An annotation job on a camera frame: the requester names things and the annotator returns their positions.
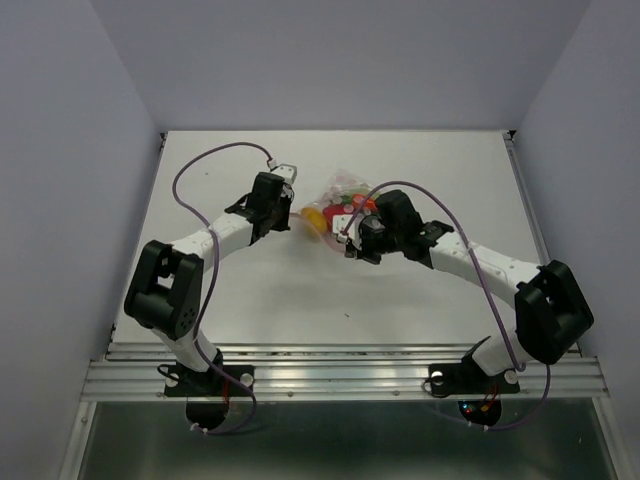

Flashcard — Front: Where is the yellow lemon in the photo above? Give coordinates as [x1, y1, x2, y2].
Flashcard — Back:
[300, 207, 328, 240]

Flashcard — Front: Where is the orange carrot with leaves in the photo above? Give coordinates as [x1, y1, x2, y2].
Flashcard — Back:
[351, 193, 376, 211]

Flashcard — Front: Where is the red bell pepper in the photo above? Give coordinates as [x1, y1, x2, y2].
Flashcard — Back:
[322, 203, 354, 227]

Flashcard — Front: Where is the clear pink-dotted zip bag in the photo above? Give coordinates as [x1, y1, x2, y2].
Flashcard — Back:
[290, 169, 373, 254]

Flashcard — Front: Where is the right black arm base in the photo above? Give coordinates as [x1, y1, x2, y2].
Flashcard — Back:
[421, 337, 520, 430]

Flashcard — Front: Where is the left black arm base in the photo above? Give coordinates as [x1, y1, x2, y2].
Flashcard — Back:
[156, 352, 257, 436]

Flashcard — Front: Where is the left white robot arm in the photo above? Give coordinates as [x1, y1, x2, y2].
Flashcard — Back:
[124, 164, 297, 394]

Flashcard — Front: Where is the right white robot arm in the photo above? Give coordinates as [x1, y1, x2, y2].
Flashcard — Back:
[333, 190, 594, 390]

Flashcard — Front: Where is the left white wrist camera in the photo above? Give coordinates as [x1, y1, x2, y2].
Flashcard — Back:
[270, 164, 298, 185]

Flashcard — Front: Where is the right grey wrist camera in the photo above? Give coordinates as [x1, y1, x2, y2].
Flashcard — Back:
[332, 214, 357, 245]

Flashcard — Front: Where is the aluminium rail frame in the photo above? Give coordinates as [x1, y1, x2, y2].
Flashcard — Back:
[61, 131, 636, 479]

